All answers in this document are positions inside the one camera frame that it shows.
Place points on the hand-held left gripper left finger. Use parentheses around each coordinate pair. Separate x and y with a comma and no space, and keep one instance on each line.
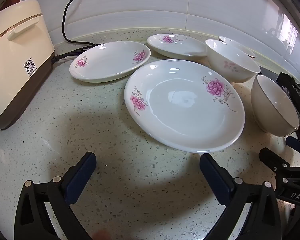
(80,177)

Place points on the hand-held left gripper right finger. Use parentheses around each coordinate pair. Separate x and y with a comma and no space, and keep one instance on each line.
(215,177)

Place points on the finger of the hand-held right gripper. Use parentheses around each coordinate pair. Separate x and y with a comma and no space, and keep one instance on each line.
(298,145)
(272,160)

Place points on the white bowl with gold rim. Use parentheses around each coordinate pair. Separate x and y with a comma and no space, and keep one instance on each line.
(270,102)

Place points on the large white floral plate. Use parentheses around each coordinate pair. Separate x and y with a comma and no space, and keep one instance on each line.
(185,110)

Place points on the white bowl with pink flower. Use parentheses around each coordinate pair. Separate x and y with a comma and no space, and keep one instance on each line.
(230,57)

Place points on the red bowl with white inside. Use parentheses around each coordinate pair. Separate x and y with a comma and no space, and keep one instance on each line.
(237,45)

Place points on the medium white floral plate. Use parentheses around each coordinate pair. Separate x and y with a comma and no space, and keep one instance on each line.
(107,60)

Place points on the small white floral plate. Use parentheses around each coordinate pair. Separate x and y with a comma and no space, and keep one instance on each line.
(180,47)

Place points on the black gas stove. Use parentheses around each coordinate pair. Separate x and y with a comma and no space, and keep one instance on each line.
(290,85)

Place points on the cream rice cooker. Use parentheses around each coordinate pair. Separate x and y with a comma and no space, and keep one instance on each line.
(15,55)

